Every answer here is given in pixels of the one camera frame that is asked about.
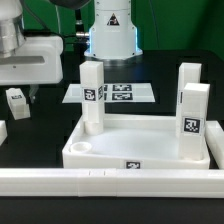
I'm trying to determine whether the white right fence rail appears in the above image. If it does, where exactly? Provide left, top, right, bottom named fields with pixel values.
left=205, top=121, right=224, bottom=170

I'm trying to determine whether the white desk top tray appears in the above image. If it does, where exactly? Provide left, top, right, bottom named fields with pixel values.
left=62, top=114, right=210, bottom=169

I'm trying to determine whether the white fence rail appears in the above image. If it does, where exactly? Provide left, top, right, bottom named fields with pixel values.
left=205, top=121, right=224, bottom=170
left=0, top=168, right=224, bottom=198

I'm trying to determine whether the fiducial marker sheet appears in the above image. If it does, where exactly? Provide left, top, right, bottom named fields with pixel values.
left=63, top=83, right=155, bottom=103

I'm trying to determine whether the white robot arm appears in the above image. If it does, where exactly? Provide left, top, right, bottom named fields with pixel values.
left=0, top=0, right=142, bottom=86

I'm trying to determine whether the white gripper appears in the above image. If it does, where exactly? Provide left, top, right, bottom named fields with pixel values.
left=0, top=36, right=63, bottom=103

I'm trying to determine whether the white front fence rail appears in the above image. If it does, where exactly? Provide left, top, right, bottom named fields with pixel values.
left=0, top=168, right=224, bottom=198

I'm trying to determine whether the black cable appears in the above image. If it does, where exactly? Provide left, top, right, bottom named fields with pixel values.
left=19, top=0, right=90, bottom=44

